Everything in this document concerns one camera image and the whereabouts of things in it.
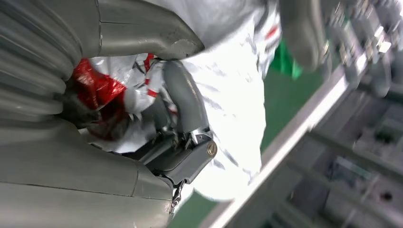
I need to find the green conveyor belt machine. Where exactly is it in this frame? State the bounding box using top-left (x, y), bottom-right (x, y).
top-left (167, 38), bottom-right (403, 228)

